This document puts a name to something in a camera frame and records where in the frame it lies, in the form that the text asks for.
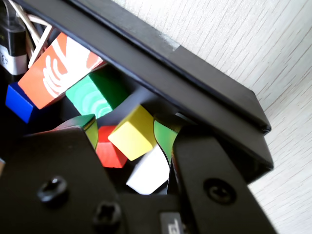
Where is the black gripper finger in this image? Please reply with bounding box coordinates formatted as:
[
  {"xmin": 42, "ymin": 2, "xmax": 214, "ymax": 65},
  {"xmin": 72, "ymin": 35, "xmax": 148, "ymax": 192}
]
[
  {"xmin": 153, "ymin": 114, "xmax": 280, "ymax": 234},
  {"xmin": 0, "ymin": 113, "xmax": 127, "ymax": 234}
]

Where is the red wooden cube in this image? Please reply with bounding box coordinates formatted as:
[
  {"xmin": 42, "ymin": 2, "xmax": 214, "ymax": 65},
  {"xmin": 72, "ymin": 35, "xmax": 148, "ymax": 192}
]
[{"xmin": 95, "ymin": 125, "xmax": 129, "ymax": 169}]

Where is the yellow wooden cube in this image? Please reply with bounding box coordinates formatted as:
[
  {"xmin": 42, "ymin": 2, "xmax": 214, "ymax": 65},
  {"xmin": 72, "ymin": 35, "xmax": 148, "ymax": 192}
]
[{"xmin": 107, "ymin": 104, "xmax": 158, "ymax": 162}]

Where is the green wooden cube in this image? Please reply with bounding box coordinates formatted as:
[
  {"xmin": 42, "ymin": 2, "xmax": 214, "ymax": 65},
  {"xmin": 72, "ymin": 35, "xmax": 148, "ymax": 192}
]
[{"xmin": 65, "ymin": 69, "xmax": 130, "ymax": 120}]

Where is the black cardboard box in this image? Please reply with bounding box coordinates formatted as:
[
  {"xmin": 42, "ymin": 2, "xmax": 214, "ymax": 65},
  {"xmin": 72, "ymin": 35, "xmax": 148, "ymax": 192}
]
[{"xmin": 0, "ymin": 0, "xmax": 275, "ymax": 185}]

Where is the orange box with white print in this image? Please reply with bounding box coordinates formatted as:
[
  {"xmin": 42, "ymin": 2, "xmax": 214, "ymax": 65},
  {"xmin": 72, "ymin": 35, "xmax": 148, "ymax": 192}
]
[{"xmin": 17, "ymin": 32, "xmax": 108, "ymax": 110}]

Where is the black open box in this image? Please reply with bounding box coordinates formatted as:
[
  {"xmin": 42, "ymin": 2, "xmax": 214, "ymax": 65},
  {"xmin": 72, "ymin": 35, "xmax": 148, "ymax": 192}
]
[{"xmin": 68, "ymin": 0, "xmax": 273, "ymax": 134}]

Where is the white rectangular block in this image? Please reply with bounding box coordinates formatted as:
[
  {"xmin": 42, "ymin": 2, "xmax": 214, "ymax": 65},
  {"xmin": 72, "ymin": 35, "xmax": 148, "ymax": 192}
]
[{"xmin": 125, "ymin": 143, "xmax": 171, "ymax": 195}]

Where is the blue wooden cube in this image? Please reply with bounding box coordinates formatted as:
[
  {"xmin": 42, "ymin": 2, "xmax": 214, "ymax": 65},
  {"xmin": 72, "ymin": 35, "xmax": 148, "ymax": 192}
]
[{"xmin": 4, "ymin": 81, "xmax": 39, "ymax": 124}]

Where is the black adapter with white label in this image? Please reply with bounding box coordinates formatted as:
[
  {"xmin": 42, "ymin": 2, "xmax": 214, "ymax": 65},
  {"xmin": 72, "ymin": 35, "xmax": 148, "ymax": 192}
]
[{"xmin": 0, "ymin": 23, "xmax": 28, "ymax": 76}]

